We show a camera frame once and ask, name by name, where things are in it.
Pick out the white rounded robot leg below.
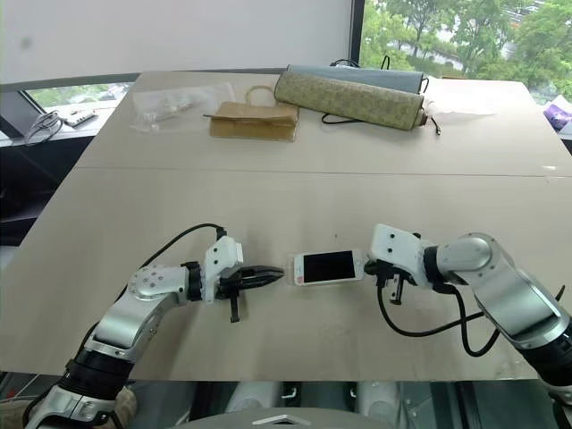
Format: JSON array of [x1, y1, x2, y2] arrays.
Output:
[[355, 381, 406, 425], [222, 381, 290, 415]]

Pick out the white flat device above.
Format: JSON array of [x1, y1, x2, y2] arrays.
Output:
[[61, 106, 97, 127]]

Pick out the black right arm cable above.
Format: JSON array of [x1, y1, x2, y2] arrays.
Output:
[[376, 270, 501, 358]]

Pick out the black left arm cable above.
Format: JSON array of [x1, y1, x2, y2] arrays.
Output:
[[116, 223, 230, 309]]

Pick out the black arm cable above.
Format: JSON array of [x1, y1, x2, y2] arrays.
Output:
[[376, 270, 501, 358], [116, 223, 230, 309]]

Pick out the dark window frame post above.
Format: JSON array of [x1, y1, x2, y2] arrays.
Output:
[[349, 0, 366, 69]]

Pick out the beige rounded object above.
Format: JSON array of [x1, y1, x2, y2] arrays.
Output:
[[114, 386, 139, 424]]

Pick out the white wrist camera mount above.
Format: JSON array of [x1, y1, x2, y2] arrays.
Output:
[[201, 236, 245, 304], [366, 223, 437, 287]]

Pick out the dark rounded robot torso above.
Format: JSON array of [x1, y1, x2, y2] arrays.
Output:
[[189, 404, 397, 429]]

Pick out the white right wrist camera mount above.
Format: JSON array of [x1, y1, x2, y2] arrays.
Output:
[[366, 223, 437, 287]]

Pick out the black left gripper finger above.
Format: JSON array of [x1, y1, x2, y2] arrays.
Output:
[[243, 265, 286, 280], [240, 274, 283, 290]]

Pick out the grey rolled mat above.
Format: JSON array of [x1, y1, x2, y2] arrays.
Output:
[[285, 63, 430, 96]]

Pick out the purple object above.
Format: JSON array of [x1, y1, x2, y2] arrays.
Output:
[[542, 98, 572, 131]]

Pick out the grey coiled cables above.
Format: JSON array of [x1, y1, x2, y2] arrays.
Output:
[[23, 110, 64, 147]]

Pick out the olive patterned rolled mat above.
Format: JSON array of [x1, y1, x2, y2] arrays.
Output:
[[273, 71, 429, 133]]

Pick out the clear plastic bag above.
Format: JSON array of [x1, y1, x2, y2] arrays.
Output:
[[129, 81, 239, 135]]

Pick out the brown paper bag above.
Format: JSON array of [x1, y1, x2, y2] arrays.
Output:
[[202, 84, 301, 144]]

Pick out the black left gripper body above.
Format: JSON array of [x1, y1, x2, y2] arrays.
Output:
[[215, 265, 252, 324]]

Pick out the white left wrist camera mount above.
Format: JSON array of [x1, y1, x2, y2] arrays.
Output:
[[201, 236, 245, 304]]

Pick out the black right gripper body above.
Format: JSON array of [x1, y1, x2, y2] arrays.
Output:
[[374, 259, 416, 306]]

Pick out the white smartphone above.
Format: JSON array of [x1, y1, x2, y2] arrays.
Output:
[[301, 249, 363, 286], [286, 252, 364, 288]]

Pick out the white crumpled plastic sheet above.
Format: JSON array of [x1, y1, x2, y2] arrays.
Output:
[[422, 98, 498, 121]]

